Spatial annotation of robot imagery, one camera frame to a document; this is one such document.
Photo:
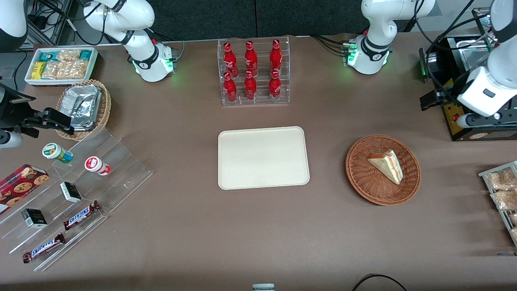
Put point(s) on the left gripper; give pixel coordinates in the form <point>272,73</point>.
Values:
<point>447,97</point>

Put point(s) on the red cookie box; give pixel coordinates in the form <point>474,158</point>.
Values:
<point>20,188</point>

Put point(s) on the brown wicker basket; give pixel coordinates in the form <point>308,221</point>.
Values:
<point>363,182</point>

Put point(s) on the teal snack pack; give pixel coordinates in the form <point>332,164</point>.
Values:
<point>85,55</point>
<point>49,55</point>

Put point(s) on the white grey wrist cylinder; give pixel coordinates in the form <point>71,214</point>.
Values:
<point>482,120</point>
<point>10,140</point>

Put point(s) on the green lid yogurt cup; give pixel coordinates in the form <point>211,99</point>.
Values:
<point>54,151</point>

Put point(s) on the clear acrylic bottle rack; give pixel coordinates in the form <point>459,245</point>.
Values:
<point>261,60</point>

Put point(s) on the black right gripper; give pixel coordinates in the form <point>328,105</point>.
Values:
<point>11,111</point>

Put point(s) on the tray of packaged snacks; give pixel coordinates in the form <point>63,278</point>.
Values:
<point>484,174</point>

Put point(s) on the yellow snack pack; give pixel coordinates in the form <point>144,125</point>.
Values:
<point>38,70</point>

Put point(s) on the cream plastic tray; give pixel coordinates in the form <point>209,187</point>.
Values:
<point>262,157</point>

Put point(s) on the clear cracker bag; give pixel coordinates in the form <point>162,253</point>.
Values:
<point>68,55</point>
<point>76,69</point>
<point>53,70</point>

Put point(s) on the black food warmer cabinet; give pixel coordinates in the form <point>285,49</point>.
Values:
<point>450,125</point>

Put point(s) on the Snickers bar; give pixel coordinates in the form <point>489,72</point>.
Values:
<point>80,215</point>
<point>43,248</point>

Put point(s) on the clear acrylic tiered stand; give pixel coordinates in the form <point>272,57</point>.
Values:
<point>121,178</point>

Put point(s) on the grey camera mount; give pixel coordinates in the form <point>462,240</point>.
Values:
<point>263,287</point>

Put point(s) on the silver foil packets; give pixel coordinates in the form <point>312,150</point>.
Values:
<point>83,105</point>

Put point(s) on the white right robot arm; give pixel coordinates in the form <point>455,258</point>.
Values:
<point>137,16</point>

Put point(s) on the aluminium frame profile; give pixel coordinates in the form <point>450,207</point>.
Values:
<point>60,22</point>

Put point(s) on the steel food pan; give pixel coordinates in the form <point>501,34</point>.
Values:
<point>470,54</point>

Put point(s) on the red lid yogurt cup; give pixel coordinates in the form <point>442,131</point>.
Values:
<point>95,165</point>

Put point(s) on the triangular sandwich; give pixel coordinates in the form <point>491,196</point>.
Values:
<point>387,165</point>

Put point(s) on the white snack bin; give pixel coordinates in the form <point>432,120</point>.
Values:
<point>93,60</point>

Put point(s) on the small black box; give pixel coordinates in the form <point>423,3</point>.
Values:
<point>34,218</point>
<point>70,192</point>

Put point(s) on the clear bag of snacks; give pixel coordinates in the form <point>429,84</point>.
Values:
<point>501,180</point>
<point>513,219</point>
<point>505,200</point>
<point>514,235</point>

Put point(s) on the red cola bottle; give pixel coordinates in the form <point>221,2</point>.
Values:
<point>251,60</point>
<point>250,88</point>
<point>230,89</point>
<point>275,57</point>
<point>230,60</point>
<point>274,88</point>

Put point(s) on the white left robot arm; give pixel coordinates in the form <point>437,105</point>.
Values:
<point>375,24</point>

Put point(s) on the light wicker basket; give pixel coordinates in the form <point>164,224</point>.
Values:
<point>106,105</point>

